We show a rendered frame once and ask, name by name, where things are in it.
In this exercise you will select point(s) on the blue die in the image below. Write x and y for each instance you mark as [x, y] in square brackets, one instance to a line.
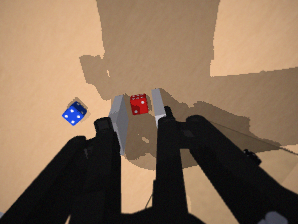
[74, 113]

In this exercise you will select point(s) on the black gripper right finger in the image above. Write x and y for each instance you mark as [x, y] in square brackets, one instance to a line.
[250, 193]

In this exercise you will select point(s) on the black die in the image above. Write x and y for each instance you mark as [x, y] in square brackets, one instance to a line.
[253, 156]

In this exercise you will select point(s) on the red die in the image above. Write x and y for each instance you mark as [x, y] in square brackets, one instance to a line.
[139, 104]

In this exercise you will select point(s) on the tan square mat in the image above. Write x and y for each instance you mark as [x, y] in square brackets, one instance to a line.
[204, 201]

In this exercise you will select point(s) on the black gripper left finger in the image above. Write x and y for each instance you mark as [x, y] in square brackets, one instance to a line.
[53, 195]

